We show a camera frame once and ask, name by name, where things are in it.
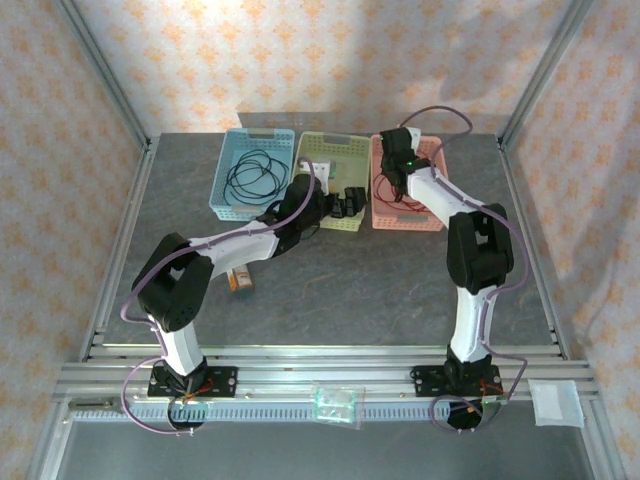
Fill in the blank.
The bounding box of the red cable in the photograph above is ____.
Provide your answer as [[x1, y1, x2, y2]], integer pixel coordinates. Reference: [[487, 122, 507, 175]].
[[372, 157, 432, 211], [374, 159, 432, 212]]

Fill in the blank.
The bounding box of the black cable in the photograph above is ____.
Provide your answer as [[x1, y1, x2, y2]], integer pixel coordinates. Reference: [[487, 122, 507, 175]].
[[223, 149, 290, 205], [227, 149, 290, 204]]

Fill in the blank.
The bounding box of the green plastic basket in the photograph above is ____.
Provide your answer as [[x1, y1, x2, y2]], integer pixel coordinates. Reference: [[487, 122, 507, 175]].
[[294, 130, 372, 232]]

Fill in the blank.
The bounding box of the pink plastic basket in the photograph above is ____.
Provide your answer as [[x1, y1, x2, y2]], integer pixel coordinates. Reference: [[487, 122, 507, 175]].
[[369, 133, 451, 231]]

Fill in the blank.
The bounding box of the blue plastic basket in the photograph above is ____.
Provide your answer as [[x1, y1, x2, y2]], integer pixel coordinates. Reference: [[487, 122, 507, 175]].
[[208, 128, 296, 223]]

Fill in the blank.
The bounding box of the orange pill bottle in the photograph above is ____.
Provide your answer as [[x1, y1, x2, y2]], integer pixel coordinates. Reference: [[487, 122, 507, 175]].
[[227, 267, 255, 295]]

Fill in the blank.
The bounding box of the clear plastic parts bag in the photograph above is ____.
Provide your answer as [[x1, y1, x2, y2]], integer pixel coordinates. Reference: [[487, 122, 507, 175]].
[[310, 382, 366, 431]]

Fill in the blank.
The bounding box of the white flat packet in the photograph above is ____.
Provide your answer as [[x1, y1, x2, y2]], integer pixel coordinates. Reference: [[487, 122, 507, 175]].
[[528, 379, 585, 427]]

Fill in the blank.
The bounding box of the aluminium side rail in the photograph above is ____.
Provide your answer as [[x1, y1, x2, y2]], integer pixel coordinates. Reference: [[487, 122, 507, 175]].
[[497, 133, 572, 361], [79, 137, 159, 361]]

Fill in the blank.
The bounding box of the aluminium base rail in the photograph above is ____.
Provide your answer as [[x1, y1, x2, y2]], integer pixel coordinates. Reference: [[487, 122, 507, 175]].
[[54, 343, 601, 404]]

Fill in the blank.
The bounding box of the aluminium frame post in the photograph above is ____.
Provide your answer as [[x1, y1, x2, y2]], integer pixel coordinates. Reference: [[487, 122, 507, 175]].
[[52, 0, 154, 151], [497, 0, 599, 151]]

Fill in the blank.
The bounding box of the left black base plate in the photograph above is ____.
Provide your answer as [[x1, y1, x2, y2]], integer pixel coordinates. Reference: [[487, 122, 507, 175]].
[[147, 366, 240, 400]]

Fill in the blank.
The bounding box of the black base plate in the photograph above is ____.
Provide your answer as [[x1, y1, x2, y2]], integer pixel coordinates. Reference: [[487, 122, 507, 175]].
[[147, 366, 240, 400], [412, 364, 504, 400]]

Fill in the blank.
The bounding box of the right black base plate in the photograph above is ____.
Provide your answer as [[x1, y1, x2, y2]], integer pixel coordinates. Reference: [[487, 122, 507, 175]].
[[412, 364, 504, 400]]

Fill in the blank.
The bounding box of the slotted grey cable duct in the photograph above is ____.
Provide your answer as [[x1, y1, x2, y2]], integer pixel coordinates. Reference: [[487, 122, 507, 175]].
[[67, 399, 484, 424]]

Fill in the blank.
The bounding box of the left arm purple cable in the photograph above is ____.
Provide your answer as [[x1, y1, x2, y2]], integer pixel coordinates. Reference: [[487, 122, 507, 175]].
[[121, 157, 321, 437]]

